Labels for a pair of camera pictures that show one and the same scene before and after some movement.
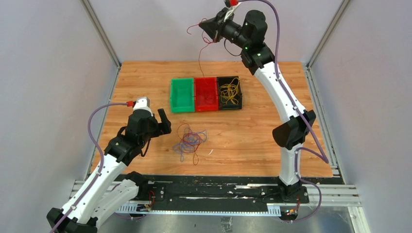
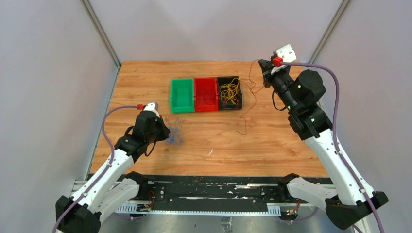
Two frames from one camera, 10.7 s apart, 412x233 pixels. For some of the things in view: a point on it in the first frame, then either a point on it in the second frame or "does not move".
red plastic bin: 206,94 does not move
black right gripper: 214,27 -> 266,66
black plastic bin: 226,80 does not move
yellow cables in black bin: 229,91 does not move
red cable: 208,42 -> 255,98
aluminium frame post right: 340,11 does not move
